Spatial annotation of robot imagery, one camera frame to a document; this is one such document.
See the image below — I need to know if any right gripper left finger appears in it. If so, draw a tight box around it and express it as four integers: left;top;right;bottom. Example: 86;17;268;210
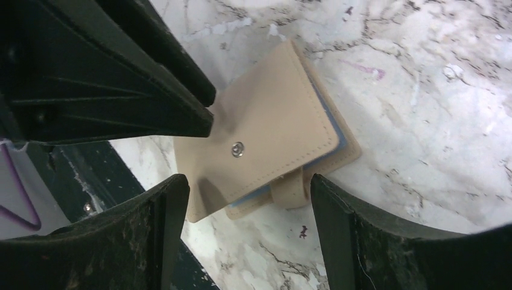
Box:
1;174;190;289

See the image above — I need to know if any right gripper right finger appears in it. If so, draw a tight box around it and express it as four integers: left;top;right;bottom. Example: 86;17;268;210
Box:
310;174;511;289

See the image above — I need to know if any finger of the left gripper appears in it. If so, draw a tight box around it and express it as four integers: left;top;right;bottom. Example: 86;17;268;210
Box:
1;1;213;144
97;0;216;107

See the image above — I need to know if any beige card holder wallet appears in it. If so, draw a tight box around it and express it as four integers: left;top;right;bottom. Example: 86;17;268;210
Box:
173;40;361;223

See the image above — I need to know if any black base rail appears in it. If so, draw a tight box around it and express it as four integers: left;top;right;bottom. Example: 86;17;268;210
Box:
27;141;216;289

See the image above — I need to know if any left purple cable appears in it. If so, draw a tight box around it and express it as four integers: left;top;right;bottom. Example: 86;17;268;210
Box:
0;142;43;233

